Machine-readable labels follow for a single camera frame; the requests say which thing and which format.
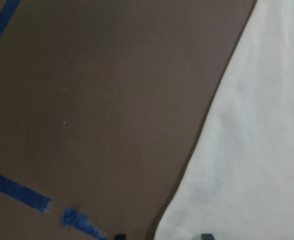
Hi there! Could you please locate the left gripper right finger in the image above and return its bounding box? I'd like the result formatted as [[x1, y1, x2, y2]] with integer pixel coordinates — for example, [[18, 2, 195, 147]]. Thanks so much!
[[201, 233, 214, 240]]

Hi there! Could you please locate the white long-sleeve printed shirt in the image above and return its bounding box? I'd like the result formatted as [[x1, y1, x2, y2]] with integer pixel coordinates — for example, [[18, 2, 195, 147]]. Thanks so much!
[[154, 0, 294, 240]]

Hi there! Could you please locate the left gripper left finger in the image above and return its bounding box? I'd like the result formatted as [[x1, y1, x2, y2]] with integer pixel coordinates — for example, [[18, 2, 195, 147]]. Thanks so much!
[[114, 233, 126, 240]]

